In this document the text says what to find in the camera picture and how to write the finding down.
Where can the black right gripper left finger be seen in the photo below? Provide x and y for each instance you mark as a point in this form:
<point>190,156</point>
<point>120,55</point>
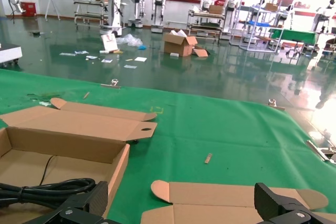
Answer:
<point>89,203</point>

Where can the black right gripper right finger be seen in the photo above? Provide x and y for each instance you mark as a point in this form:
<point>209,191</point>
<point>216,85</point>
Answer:
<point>267,205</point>

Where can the open brown cardboard box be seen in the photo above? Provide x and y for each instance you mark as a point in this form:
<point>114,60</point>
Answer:
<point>210,197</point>

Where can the cardboard box with round hole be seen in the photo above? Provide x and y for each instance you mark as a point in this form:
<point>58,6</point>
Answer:
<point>65,127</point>

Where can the small white box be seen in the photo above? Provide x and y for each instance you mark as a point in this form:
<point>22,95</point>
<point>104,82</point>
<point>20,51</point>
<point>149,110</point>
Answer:
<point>174,55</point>

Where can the small brown cardboard box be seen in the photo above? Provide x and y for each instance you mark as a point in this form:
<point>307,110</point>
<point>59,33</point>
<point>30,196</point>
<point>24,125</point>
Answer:
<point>215,9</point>
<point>270,7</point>

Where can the red box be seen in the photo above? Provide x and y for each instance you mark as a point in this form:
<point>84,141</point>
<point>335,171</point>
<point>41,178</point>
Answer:
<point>28,9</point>

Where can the silver metal clamp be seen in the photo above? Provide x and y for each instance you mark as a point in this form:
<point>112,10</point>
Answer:
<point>317,151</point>

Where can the short flat wooden stick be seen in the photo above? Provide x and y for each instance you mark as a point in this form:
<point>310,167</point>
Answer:
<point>208,158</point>

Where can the green table cloth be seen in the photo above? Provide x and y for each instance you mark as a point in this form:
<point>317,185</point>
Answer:
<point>223,134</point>

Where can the thin wooden stick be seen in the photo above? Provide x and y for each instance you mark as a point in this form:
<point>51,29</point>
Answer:
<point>86,95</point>

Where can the torn plastic tape scraps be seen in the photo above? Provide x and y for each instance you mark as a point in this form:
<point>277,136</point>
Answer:
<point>43,98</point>

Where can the white paper sheet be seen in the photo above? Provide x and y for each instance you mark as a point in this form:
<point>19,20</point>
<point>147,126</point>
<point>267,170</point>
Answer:
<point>81,52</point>
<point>91,57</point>
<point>67,54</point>
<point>140,59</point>
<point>106,61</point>

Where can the yellow flat item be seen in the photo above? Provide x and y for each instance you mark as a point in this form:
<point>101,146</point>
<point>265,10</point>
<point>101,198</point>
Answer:
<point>118,52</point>

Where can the black wheeled stool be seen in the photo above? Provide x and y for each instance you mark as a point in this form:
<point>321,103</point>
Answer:
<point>294,50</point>

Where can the white red paper bag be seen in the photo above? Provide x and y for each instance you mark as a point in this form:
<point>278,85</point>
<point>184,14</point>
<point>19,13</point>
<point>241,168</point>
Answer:
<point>109,42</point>

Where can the blue crumpled item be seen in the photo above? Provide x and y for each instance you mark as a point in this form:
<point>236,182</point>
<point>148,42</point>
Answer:
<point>142,47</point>

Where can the crumpled clear plastic bag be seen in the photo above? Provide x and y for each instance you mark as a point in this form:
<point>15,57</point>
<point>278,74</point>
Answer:
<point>130,40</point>

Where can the white wheeled machine base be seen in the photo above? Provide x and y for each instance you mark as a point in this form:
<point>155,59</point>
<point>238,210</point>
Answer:
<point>9,53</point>

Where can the green covered table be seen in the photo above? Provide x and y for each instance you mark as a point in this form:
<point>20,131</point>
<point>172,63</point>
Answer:
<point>294,36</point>

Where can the large open cardboard carton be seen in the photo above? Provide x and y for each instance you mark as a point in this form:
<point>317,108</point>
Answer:
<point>178,47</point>

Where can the white tube shelf cart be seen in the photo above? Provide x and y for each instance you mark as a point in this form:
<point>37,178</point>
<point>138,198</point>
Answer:
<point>204,26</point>
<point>86,3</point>

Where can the white humanoid robot black head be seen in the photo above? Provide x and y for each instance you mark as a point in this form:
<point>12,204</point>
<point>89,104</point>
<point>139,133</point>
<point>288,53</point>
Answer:
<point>324,15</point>
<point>158,3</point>
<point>231,6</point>
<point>288,11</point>
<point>141,3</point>
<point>206,3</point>
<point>260,1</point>

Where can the leaning white humanoid robot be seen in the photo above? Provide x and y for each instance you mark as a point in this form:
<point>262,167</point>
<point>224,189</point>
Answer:
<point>111,6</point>

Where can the white tripod screen stand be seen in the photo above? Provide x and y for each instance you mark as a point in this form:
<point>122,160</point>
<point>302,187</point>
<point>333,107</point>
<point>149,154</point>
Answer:
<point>50,6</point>

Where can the tall white frame rack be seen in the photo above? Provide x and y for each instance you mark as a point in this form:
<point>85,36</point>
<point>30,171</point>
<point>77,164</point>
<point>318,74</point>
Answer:
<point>256,24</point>

